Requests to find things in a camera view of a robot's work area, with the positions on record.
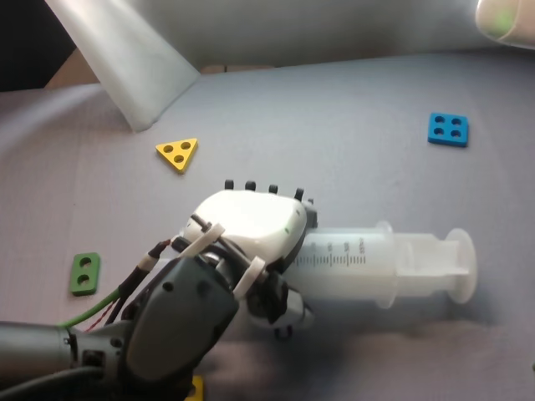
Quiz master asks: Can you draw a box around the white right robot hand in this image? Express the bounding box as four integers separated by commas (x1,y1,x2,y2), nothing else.
475,0,535,48

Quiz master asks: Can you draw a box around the yellow three-hole triangle block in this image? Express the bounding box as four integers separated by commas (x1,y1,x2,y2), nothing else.
155,136,200,175

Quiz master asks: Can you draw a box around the blue four-hole square block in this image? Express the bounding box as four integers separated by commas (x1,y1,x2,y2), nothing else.
426,111,471,149

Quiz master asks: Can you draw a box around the green two-hole block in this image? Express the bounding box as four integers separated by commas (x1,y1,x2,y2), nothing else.
69,251,102,297

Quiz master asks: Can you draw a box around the large translucent plastic syringe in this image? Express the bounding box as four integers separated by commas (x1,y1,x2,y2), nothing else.
283,221,478,309

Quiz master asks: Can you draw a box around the grey table cloth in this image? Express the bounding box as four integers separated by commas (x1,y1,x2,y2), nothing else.
0,49,535,401

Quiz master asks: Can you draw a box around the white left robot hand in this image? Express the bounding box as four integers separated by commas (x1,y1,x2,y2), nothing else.
179,179,318,339

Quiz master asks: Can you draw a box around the white backdrop sheet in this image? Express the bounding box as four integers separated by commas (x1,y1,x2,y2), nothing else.
43,0,535,134

